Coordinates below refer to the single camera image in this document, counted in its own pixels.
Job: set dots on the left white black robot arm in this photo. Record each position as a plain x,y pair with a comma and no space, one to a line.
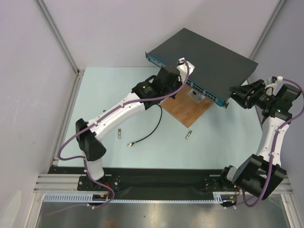
143,96

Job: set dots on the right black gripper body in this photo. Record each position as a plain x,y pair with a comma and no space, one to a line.
248,95

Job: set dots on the blue black network switch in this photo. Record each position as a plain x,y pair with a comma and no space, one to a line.
216,68

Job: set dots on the left aluminium frame post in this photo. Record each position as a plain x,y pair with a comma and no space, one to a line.
42,7

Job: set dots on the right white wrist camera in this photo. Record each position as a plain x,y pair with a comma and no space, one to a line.
272,84

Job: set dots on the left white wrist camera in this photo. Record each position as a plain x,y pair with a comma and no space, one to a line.
185,67

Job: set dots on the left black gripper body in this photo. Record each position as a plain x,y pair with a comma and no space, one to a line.
177,83

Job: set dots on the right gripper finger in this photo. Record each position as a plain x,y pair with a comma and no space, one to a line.
243,89
241,101

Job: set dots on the brown wooden board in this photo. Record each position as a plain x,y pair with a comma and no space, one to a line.
185,109

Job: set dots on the white slotted cable duct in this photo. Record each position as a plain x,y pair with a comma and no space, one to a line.
210,197

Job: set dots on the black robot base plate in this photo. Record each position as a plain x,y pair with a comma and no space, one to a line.
152,182

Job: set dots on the aluminium frame post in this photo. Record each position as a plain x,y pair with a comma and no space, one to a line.
270,23
42,7

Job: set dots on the metal switch stand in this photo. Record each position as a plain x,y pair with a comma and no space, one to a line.
196,96

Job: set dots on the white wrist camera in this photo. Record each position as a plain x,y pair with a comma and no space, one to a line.
185,67
272,84

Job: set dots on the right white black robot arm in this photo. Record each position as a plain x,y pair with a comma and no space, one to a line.
261,173

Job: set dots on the right aluminium frame post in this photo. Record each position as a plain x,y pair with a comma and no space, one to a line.
270,23

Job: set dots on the aluminium frame rail front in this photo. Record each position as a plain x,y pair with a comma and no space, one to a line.
65,183

